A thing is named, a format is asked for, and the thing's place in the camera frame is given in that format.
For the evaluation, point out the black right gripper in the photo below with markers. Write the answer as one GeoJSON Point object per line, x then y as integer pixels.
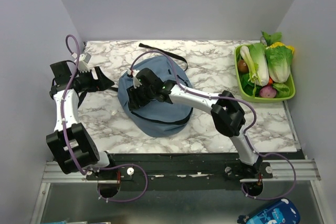
{"type": "Point", "coordinates": [132, 93]}

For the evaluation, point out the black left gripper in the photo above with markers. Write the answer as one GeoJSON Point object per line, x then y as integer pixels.
{"type": "Point", "coordinates": [102, 83]}

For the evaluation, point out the blue student backpack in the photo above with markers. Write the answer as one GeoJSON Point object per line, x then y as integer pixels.
{"type": "Point", "coordinates": [157, 119]}

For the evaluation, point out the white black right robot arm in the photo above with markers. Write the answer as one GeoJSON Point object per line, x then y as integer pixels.
{"type": "Point", "coordinates": [228, 116]}

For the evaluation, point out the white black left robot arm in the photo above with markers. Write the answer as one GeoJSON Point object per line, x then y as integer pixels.
{"type": "Point", "coordinates": [70, 143]}

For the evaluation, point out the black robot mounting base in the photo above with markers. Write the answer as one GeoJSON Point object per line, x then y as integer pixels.
{"type": "Point", "coordinates": [178, 172]}

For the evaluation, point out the brown mushroom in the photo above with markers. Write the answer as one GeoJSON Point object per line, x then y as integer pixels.
{"type": "Point", "coordinates": [242, 67]}

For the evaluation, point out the green plastic vegetable basket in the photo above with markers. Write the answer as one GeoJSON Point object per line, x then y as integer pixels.
{"type": "Point", "coordinates": [250, 91]}

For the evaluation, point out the white green leek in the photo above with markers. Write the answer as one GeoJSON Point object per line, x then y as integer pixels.
{"type": "Point", "coordinates": [245, 54]}

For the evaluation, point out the left napa cabbage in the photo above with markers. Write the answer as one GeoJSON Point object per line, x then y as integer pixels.
{"type": "Point", "coordinates": [257, 53]}

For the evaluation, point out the napa cabbage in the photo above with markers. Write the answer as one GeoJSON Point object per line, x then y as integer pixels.
{"type": "Point", "coordinates": [279, 62]}
{"type": "Point", "coordinates": [257, 53]}

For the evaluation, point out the purple red onion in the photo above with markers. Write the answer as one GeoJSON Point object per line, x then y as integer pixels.
{"type": "Point", "coordinates": [268, 92]}

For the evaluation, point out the orange carrot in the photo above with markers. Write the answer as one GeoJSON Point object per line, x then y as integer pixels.
{"type": "Point", "coordinates": [270, 80]}

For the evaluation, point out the green leafy lettuce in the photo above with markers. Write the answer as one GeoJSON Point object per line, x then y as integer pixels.
{"type": "Point", "coordinates": [271, 38]}

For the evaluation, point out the right napa cabbage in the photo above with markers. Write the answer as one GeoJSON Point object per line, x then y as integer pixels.
{"type": "Point", "coordinates": [279, 62]}

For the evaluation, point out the yellow corn cob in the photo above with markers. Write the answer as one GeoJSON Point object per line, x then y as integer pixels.
{"type": "Point", "coordinates": [280, 44]}

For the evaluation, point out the blue shark pencil case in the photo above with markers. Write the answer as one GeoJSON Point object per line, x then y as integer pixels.
{"type": "Point", "coordinates": [279, 211]}

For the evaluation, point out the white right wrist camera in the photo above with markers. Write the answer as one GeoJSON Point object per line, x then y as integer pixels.
{"type": "Point", "coordinates": [133, 75]}

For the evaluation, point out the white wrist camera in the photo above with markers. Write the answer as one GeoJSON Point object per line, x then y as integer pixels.
{"type": "Point", "coordinates": [83, 62]}
{"type": "Point", "coordinates": [133, 75]}

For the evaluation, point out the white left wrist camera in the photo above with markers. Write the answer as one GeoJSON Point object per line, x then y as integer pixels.
{"type": "Point", "coordinates": [83, 62]}

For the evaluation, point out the aluminium rail frame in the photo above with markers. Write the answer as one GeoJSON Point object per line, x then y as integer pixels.
{"type": "Point", "coordinates": [277, 170]}

